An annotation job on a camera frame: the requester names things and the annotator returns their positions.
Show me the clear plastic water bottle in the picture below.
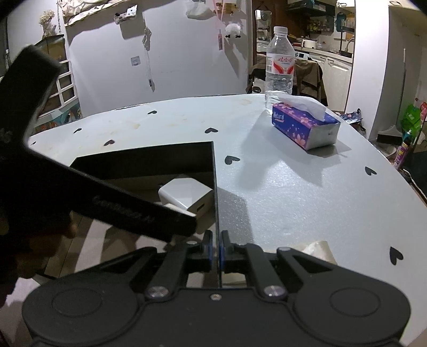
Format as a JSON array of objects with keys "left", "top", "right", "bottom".
[{"left": 265, "top": 26, "right": 296, "bottom": 113}]

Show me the glass tank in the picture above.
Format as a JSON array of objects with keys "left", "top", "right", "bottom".
[{"left": 33, "top": 33, "right": 66, "bottom": 62}]

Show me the person's left hand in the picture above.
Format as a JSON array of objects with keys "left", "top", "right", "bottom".
[{"left": 13, "top": 214, "right": 79, "bottom": 279}]

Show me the green bag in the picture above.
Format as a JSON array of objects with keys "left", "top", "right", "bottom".
[{"left": 400, "top": 104, "right": 422, "bottom": 129}]

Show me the purple spray can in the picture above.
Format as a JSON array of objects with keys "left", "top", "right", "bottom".
[{"left": 394, "top": 130, "right": 413, "bottom": 169}]

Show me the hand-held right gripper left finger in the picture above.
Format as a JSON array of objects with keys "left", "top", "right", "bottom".
[{"left": 77, "top": 230, "right": 214, "bottom": 299}]

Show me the purple patterned bag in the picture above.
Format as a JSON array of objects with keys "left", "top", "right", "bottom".
[{"left": 340, "top": 108, "right": 363, "bottom": 124}]

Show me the white coral ornament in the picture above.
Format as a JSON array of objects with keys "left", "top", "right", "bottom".
[{"left": 38, "top": 9, "right": 56, "bottom": 37}]

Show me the hanging chain ornament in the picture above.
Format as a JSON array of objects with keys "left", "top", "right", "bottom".
[{"left": 143, "top": 27, "right": 156, "bottom": 93}]

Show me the white hanging bag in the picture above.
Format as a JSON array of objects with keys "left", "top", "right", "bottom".
[{"left": 185, "top": 0, "right": 214, "bottom": 19}]

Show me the black box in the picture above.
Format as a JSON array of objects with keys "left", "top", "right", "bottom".
[{"left": 69, "top": 141, "right": 221, "bottom": 288}]

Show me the white drawer cabinet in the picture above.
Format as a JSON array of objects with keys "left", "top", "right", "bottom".
[{"left": 35, "top": 60, "right": 79, "bottom": 125}]

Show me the white charger adapter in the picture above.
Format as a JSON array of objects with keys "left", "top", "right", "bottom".
[{"left": 158, "top": 178, "right": 214, "bottom": 221}]

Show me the purple tissue pack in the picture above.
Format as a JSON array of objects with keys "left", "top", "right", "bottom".
[{"left": 266, "top": 93, "right": 341, "bottom": 152}]

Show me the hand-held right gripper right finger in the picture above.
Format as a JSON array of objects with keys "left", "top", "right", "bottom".
[{"left": 218, "top": 231, "right": 338, "bottom": 300}]

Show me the crumpled white tissue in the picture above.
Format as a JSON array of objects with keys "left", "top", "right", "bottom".
[{"left": 294, "top": 239, "right": 338, "bottom": 265}]

